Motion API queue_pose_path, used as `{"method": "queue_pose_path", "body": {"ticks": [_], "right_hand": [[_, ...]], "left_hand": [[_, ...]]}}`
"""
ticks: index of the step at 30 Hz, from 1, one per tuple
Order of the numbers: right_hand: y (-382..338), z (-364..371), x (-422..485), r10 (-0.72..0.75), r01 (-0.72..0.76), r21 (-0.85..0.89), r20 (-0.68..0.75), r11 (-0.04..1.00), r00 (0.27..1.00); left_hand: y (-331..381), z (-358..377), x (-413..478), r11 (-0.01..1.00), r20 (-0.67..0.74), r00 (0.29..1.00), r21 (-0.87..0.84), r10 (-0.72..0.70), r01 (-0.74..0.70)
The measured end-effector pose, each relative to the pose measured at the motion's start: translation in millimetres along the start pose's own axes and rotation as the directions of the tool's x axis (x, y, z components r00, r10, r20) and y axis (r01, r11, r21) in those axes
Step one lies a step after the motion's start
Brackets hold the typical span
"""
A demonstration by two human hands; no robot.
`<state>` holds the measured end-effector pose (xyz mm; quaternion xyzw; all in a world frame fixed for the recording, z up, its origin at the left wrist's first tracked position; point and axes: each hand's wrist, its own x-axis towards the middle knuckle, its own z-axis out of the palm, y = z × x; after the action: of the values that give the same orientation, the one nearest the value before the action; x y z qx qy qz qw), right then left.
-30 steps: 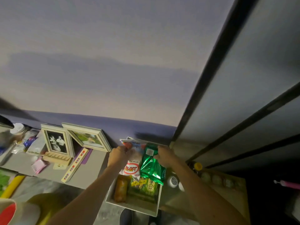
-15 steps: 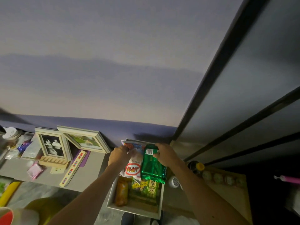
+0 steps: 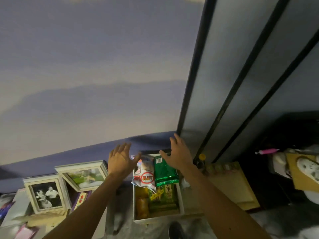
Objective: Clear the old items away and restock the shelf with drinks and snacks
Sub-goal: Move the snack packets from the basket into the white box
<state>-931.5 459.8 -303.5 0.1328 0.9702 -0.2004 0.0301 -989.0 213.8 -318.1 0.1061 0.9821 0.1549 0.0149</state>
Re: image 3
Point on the white frame monochrome photo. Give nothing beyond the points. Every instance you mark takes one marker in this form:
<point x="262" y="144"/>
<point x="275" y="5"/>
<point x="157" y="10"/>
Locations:
<point x="46" y="195"/>

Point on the white frame green photo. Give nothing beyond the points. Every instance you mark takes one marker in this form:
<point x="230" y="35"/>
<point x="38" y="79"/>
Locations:
<point x="83" y="176"/>

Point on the person's right hand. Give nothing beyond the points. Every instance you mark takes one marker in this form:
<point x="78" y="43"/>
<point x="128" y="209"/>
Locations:
<point x="179" y="156"/>

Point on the black appliance box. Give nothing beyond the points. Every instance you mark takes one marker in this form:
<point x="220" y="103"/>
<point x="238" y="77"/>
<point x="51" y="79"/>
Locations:
<point x="264" y="191"/>

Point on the person's left hand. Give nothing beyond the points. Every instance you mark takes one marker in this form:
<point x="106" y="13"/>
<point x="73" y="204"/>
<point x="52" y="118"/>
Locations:
<point x="120" y="163"/>

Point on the white children's shoes on cardboard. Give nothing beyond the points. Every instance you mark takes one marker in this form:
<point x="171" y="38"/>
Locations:
<point x="299" y="179"/>

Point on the dark drink bottle orange cap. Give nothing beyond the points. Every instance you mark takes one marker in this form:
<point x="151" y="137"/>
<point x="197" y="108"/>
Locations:
<point x="201" y="160"/>

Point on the dark green small carton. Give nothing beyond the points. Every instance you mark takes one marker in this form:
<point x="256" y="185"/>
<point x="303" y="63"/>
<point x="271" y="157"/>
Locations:
<point x="164" y="199"/>

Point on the wooden peg rack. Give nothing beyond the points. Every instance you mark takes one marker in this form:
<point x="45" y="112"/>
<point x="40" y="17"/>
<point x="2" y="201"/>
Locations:
<point x="47" y="217"/>

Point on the pink tube pump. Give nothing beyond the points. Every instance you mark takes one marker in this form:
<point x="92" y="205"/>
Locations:
<point x="268" y="151"/>

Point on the red white snack packet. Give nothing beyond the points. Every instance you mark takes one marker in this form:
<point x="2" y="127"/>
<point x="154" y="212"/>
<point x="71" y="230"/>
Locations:
<point x="144" y="175"/>

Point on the pink small sachet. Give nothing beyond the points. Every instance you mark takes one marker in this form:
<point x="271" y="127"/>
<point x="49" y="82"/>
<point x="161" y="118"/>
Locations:
<point x="23" y="233"/>

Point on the open white cardboard box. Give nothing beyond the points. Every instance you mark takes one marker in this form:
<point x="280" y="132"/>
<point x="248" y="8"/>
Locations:
<point x="159" y="216"/>

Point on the red drink can pack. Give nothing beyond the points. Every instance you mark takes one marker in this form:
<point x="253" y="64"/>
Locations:
<point x="220" y="167"/>

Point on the black right slip-on shoe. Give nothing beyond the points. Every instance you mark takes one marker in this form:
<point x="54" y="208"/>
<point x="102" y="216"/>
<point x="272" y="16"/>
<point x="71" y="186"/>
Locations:
<point x="175" y="231"/>

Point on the yellow wooden side table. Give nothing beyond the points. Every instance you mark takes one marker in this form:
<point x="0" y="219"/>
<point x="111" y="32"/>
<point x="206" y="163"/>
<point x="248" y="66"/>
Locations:
<point x="231" y="189"/>

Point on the white child shoe green trim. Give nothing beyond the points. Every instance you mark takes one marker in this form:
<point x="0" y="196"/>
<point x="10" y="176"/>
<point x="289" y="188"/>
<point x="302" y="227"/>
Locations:
<point x="309" y="167"/>

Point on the person's right forearm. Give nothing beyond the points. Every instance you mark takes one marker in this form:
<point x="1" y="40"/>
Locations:
<point x="224" y="209"/>

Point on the wooden counting strip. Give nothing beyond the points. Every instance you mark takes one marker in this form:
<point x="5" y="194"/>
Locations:
<point x="81" y="199"/>

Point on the person's left forearm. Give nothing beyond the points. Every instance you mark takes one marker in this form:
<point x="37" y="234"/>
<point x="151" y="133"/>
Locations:
<point x="87" y="211"/>

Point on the green snack packet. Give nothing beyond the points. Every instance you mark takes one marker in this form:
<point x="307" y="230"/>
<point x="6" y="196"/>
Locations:
<point x="164" y="174"/>

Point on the purple sheet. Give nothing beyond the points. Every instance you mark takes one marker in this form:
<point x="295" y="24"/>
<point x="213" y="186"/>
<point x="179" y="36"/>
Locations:
<point x="88" y="195"/>

